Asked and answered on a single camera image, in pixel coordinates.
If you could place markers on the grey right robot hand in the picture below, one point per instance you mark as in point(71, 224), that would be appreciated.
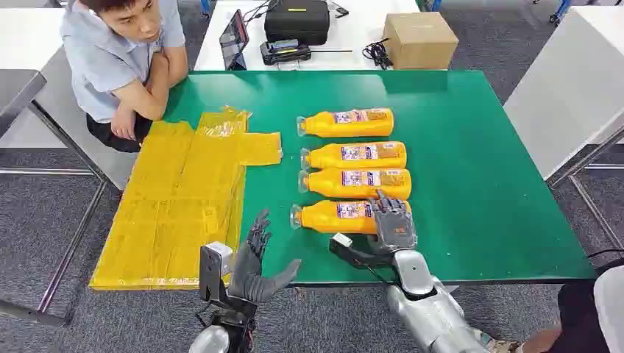
point(394, 226)

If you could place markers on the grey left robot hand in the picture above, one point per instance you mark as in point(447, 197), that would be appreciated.
point(248, 277)

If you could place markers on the orange drink bottle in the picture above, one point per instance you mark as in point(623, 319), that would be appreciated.
point(356, 158)
point(326, 218)
point(346, 126)
point(356, 185)

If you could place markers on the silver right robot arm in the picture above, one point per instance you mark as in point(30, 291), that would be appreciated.
point(429, 312)

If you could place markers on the green table mat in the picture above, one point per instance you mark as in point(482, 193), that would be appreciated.
point(463, 170)

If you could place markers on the yellow plastic sheet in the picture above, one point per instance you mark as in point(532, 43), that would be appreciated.
point(170, 195)

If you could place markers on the brown cardboard box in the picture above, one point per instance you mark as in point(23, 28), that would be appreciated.
point(419, 41)

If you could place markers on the white table with equipment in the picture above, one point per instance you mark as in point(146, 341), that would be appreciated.
point(353, 34)

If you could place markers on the black handheld controller with antenna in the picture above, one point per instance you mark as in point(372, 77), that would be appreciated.
point(283, 52)

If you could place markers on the person with sandal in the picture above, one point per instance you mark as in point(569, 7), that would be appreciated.
point(580, 316)

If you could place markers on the small black device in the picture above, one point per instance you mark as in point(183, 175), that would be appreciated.
point(340, 10)

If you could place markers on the black carrying case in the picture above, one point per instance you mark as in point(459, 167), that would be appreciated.
point(297, 22)

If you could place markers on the dark tablet on stand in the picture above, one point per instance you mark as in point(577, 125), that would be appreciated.
point(233, 41)

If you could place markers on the seated person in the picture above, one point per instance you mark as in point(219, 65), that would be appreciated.
point(107, 58)

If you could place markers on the blue chair caster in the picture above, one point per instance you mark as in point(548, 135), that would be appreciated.
point(563, 7)

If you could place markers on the white empty table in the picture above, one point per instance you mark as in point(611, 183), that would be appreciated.
point(29, 39)

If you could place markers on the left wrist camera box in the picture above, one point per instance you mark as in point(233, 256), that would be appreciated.
point(212, 268)

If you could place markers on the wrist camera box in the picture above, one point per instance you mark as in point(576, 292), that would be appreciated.
point(212, 268)
point(351, 255)

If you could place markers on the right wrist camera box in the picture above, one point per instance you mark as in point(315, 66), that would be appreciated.
point(351, 255)

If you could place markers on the grey table with metal frame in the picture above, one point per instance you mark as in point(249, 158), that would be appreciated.
point(19, 87)

